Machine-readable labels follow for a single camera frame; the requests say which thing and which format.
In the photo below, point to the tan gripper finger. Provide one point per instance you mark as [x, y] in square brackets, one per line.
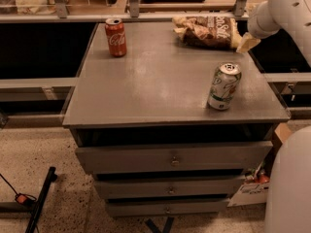
[247, 42]

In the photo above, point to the brown chip bag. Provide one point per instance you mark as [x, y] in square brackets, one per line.
[208, 32]

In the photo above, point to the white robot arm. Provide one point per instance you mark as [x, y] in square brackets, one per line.
[288, 205]

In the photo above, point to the green white 7up can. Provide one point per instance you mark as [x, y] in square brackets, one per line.
[226, 78]

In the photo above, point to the red coca-cola can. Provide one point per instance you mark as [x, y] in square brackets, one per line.
[116, 37]

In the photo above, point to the grey drawer cabinet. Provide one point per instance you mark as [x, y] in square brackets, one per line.
[168, 129]

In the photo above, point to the top grey drawer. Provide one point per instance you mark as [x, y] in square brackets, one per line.
[165, 158]

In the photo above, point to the grey drawer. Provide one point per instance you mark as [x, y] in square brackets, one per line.
[167, 187]
[162, 208]
[165, 158]

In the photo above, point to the cardboard box with items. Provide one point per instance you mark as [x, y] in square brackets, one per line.
[255, 187]

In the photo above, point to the middle grey drawer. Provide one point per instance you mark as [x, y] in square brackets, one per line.
[167, 187]

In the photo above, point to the bottom grey drawer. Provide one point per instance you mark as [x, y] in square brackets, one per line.
[162, 208]

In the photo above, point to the black floor stand leg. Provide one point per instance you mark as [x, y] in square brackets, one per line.
[36, 212]

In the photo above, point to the orange cable connector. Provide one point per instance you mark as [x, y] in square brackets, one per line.
[25, 200]

